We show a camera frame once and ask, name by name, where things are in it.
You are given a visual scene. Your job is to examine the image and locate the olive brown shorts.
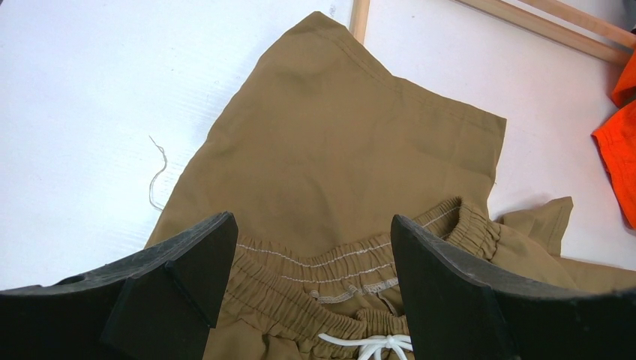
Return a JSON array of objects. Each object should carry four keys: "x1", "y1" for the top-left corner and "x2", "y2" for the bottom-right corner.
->
[{"x1": 148, "y1": 12, "x2": 635, "y2": 359}]

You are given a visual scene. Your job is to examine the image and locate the loose grey thread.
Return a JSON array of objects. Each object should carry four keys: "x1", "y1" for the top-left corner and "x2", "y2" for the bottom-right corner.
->
[{"x1": 148, "y1": 136, "x2": 168, "y2": 212}]

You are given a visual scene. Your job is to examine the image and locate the red orange shorts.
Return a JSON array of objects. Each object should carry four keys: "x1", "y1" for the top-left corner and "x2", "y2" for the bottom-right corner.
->
[{"x1": 592, "y1": 55, "x2": 635, "y2": 229}]

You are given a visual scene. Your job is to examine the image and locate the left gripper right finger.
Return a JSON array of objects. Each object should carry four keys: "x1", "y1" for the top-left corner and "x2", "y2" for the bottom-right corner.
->
[{"x1": 391, "y1": 215, "x2": 635, "y2": 359}]

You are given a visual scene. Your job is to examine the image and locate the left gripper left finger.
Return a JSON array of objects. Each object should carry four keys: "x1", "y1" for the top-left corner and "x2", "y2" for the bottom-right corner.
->
[{"x1": 1, "y1": 212, "x2": 238, "y2": 359}]

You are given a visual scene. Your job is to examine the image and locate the wooden clothes rack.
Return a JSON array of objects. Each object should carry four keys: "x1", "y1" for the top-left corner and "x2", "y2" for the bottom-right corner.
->
[{"x1": 348, "y1": 0, "x2": 636, "y2": 68}]

